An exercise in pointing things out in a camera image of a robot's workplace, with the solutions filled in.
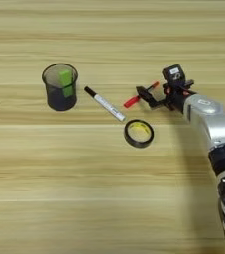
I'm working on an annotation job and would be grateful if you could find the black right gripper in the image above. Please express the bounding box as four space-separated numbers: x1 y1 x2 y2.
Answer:
136 78 197 112

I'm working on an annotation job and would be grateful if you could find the red marker pen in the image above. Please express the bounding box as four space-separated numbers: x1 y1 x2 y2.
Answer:
123 80 161 109

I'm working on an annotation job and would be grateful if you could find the white marker with black cap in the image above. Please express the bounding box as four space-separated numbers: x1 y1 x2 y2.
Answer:
84 85 127 123

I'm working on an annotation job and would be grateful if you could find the black tape roll yellow core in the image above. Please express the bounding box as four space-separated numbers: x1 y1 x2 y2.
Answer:
123 119 155 149

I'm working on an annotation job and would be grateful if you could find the green eraser block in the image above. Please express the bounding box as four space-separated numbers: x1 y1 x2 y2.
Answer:
58 68 74 98

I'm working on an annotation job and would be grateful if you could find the black mesh pen cup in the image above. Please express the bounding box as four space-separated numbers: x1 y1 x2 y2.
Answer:
41 63 79 112

